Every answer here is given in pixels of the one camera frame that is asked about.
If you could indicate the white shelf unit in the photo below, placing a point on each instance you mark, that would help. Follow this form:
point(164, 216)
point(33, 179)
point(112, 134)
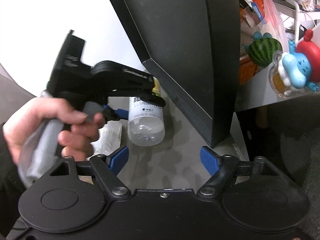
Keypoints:
point(264, 16)

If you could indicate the blue and red figurine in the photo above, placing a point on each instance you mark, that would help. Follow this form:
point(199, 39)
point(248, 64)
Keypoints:
point(297, 71)

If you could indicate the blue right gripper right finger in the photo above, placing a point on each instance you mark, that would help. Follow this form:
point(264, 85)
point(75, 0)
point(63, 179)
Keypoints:
point(222, 170)

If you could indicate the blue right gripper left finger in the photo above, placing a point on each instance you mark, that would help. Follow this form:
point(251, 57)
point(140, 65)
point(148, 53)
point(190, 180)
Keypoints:
point(107, 167)

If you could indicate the person's left hand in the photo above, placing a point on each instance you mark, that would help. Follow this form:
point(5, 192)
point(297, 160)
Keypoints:
point(76, 142)

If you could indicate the orange label plastic cup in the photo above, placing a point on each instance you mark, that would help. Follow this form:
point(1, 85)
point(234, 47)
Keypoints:
point(145, 124)

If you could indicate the watermelon toy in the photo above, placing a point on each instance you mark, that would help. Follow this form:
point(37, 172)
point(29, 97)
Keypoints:
point(262, 49)

